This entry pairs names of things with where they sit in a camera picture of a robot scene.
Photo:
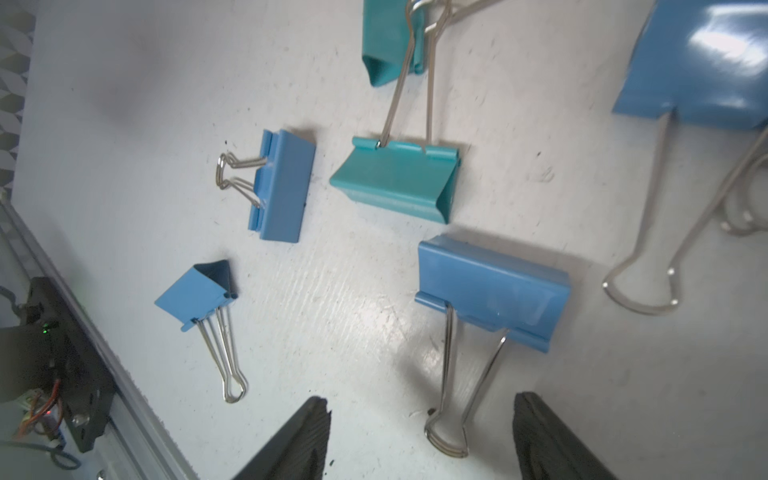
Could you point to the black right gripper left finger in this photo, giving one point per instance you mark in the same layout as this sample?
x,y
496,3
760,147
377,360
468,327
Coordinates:
x,y
298,450

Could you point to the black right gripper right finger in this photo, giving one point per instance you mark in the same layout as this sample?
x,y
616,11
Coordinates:
x,y
547,448

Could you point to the blue binder clip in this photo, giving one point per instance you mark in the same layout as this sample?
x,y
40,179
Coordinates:
x,y
704,63
200,300
521,300
275,183

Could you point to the green binder clip centre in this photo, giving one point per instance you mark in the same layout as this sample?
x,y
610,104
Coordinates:
x,y
409,178

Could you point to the green binder clip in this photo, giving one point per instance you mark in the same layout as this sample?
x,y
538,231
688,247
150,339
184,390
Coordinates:
x,y
409,178
385,35

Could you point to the green binder clip left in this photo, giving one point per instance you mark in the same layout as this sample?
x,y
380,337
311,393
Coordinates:
x,y
385,35

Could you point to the aluminium front rail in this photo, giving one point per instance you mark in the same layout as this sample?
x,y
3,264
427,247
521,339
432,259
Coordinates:
x,y
35,440

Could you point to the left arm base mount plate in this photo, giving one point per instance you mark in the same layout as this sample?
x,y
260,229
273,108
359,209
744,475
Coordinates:
x,y
87,387

